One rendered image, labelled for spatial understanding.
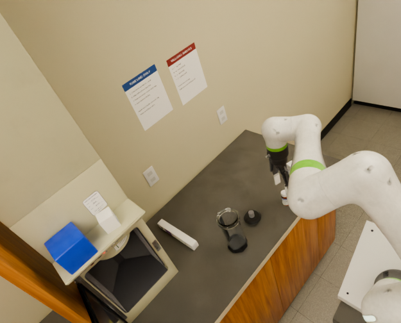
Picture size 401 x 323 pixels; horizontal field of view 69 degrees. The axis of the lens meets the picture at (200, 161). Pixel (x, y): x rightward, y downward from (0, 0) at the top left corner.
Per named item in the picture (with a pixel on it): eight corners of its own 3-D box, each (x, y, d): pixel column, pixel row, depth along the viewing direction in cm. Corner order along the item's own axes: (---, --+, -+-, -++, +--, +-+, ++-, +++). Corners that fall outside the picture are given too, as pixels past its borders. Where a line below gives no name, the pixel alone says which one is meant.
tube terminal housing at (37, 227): (102, 292, 148) (-11, 194, 99) (150, 245, 161) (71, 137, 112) (127, 326, 132) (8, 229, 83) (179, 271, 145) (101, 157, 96)
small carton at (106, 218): (103, 225, 101) (95, 215, 98) (116, 216, 103) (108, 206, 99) (108, 234, 98) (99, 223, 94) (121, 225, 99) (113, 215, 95)
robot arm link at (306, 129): (287, 159, 95) (290, 186, 101) (326, 158, 91) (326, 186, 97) (291, 110, 123) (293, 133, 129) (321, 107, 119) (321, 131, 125)
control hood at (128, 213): (68, 278, 102) (51, 264, 96) (139, 213, 115) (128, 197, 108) (82, 298, 94) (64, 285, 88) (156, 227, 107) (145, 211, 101)
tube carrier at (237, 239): (222, 245, 147) (211, 220, 133) (235, 229, 151) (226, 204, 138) (238, 256, 140) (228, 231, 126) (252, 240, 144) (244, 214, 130)
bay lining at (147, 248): (100, 281, 145) (58, 241, 122) (140, 242, 155) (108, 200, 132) (126, 313, 128) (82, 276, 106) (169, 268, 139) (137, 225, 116)
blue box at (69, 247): (59, 257, 96) (43, 243, 91) (85, 236, 100) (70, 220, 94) (72, 275, 90) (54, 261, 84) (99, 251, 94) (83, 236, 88)
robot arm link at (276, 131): (260, 113, 126) (258, 128, 119) (290, 109, 122) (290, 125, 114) (265, 138, 135) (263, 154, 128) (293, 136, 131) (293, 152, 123)
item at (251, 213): (240, 222, 156) (238, 214, 151) (251, 209, 159) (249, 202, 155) (254, 230, 149) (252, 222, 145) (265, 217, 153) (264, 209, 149)
